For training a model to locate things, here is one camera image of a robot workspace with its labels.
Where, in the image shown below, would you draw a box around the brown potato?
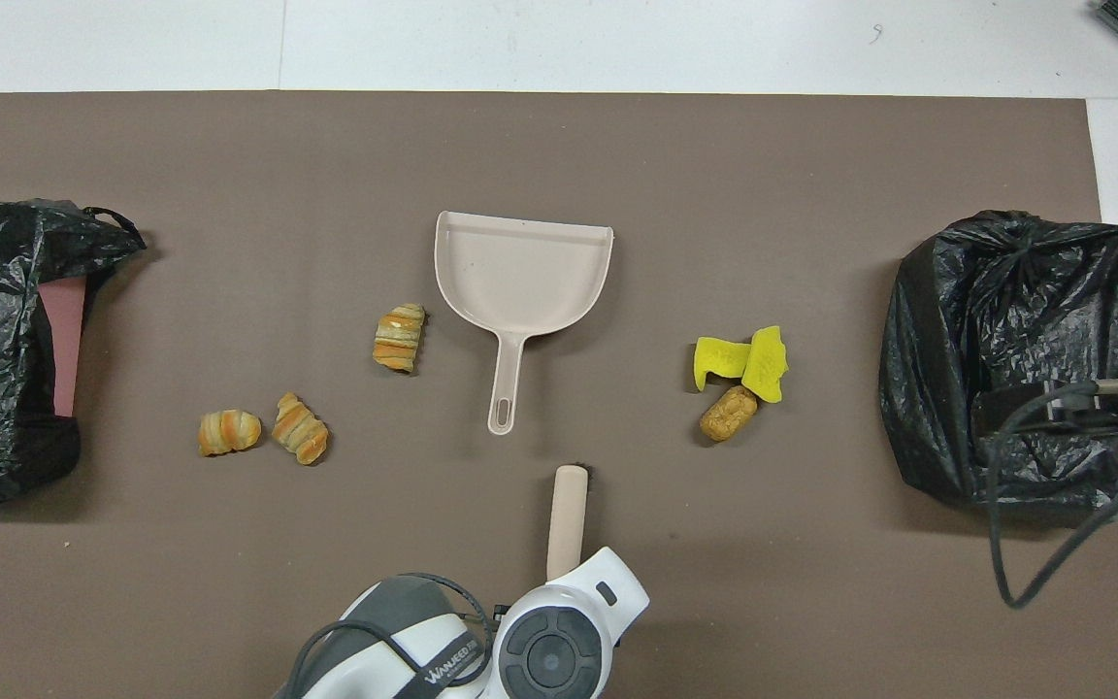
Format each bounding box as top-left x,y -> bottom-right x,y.
699,384 -> 760,444

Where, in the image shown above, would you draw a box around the beige brush black bristles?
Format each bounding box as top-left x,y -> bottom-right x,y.
545,464 -> 594,583

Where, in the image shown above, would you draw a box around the beige plastic dustpan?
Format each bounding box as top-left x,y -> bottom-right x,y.
434,211 -> 615,436

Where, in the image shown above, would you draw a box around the golden croissant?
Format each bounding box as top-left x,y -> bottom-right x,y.
272,392 -> 331,466
197,409 -> 263,457
373,303 -> 427,375

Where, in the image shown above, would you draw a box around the pink bin box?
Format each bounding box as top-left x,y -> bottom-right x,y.
38,275 -> 89,418

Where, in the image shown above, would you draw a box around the brown table mat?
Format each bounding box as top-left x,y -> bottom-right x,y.
0,90 -> 1118,699

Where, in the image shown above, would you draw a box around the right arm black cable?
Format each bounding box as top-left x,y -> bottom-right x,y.
986,379 -> 1118,610

